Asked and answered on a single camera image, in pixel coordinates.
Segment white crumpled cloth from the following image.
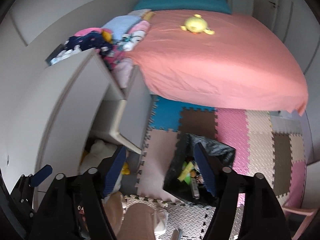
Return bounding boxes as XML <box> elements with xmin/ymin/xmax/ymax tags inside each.
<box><xmin>50</xmin><ymin>45</ymin><xmax>82</xmax><ymax>65</ymax></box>

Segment pink bed sheet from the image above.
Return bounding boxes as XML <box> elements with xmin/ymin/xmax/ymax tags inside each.
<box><xmin>126</xmin><ymin>10</ymin><xmax>309</xmax><ymax>114</ymax></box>

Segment pink folded clothes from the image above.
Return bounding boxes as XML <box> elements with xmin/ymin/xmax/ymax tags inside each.
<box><xmin>75</xmin><ymin>9</ymin><xmax>155</xmax><ymax>89</ymax></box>

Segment navy patterned blanket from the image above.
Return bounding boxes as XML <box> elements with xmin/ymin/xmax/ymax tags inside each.
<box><xmin>64</xmin><ymin>31</ymin><xmax>113</xmax><ymax>57</ymax></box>

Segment black wall socket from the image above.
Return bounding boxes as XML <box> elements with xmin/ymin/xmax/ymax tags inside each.
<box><xmin>45</xmin><ymin>44</ymin><xmax>65</xmax><ymax>66</ymax></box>

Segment teal pillow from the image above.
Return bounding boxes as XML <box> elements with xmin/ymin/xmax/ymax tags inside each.
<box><xmin>133</xmin><ymin>0</ymin><xmax>232</xmax><ymax>14</ymax></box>

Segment yellow plush duck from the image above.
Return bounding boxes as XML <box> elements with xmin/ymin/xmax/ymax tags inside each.
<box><xmin>180</xmin><ymin>14</ymin><xmax>215</xmax><ymax>35</ymax></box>

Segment white desk drawer unit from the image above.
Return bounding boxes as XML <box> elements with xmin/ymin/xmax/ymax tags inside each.
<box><xmin>31</xmin><ymin>50</ymin><xmax>152</xmax><ymax>175</ymax></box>

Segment black trash bag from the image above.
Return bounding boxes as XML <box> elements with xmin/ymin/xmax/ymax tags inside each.
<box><xmin>163</xmin><ymin>133</ymin><xmax>236</xmax><ymax>206</ymax></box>

